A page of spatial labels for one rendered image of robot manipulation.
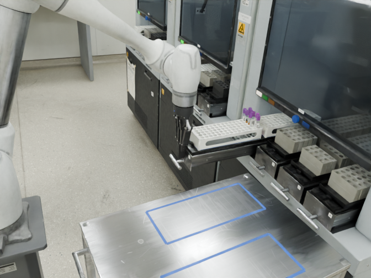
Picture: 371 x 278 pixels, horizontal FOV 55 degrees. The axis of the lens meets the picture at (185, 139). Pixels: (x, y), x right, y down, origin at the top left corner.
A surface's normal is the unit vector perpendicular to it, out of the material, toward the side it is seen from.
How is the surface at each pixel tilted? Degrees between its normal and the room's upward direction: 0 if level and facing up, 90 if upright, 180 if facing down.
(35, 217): 0
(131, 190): 0
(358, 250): 0
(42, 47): 90
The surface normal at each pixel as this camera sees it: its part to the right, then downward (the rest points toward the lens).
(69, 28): 0.40, 0.48
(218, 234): 0.06, -0.86
